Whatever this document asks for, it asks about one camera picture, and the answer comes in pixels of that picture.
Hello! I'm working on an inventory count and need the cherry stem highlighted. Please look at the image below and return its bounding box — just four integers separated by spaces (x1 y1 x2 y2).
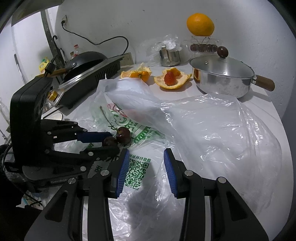
100 106 115 131

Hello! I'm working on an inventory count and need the black wok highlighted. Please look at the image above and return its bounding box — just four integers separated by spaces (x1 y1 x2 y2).
63 51 109 77

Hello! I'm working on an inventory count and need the red capped bottle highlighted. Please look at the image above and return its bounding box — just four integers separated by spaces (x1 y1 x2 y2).
73 44 80 57

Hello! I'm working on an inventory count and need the induction cooker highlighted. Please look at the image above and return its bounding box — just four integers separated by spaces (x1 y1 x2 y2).
48 56 123 109

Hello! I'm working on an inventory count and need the glass fruit stand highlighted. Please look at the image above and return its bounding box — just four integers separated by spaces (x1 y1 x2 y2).
183 36 222 56

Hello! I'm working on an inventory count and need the whole orange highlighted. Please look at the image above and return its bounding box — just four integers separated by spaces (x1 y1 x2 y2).
186 13 215 37

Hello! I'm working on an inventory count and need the clear printed plastic bag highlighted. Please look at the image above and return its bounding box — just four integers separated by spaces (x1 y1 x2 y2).
69 79 282 240

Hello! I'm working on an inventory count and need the steel cup in bag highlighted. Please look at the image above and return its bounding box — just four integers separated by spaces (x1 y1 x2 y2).
147 35 182 67

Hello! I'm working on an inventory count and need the orange peel piece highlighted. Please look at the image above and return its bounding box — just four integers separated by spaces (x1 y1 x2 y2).
120 63 152 82

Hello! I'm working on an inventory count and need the dark cherry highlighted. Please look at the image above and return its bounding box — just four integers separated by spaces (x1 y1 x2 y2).
116 126 132 145
102 137 118 147

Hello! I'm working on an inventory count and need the orange peel with strawberry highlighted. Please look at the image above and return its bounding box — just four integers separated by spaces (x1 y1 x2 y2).
154 67 192 90

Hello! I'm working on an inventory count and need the steel pot with lid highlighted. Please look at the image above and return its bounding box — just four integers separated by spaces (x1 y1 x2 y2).
190 46 275 98

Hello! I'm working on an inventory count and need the black power cable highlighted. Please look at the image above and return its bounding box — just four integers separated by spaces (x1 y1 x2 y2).
61 21 130 56

